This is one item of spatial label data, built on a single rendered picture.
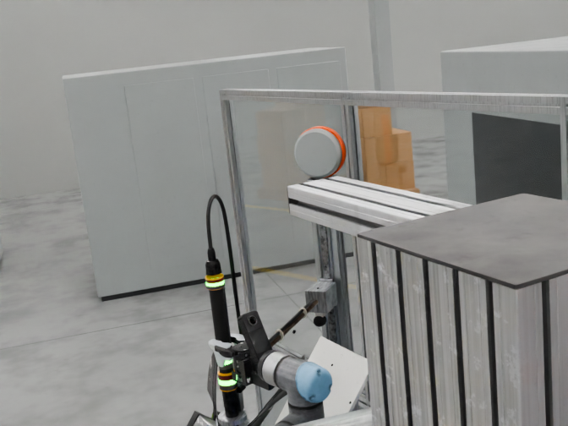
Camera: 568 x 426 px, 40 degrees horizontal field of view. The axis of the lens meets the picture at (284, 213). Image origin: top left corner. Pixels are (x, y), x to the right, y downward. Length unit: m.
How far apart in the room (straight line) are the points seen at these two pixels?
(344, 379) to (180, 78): 5.28
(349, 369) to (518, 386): 1.53
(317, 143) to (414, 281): 1.63
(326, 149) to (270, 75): 5.03
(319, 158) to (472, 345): 1.70
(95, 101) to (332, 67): 2.21
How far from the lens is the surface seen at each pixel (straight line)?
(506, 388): 0.74
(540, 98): 1.91
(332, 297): 2.45
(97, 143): 7.20
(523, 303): 0.70
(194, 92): 7.25
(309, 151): 2.42
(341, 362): 2.27
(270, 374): 1.73
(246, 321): 1.77
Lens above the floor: 2.25
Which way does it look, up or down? 13 degrees down
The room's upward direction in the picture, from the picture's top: 6 degrees counter-clockwise
